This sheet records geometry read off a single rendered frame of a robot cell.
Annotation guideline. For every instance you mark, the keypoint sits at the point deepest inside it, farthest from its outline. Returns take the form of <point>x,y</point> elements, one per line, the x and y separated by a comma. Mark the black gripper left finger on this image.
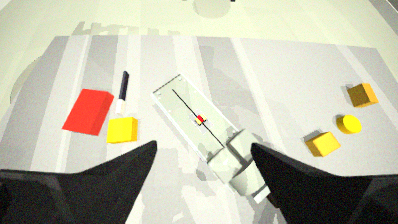
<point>104,194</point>

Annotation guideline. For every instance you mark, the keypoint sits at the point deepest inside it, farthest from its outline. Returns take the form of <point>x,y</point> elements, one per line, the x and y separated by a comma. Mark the red flat block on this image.
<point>89,112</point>

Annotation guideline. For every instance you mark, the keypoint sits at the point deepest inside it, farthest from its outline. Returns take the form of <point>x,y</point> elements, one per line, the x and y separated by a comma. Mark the yellow cylinder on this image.
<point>348,124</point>

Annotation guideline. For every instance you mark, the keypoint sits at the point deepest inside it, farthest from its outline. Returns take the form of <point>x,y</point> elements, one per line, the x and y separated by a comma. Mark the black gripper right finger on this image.
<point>308,195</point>

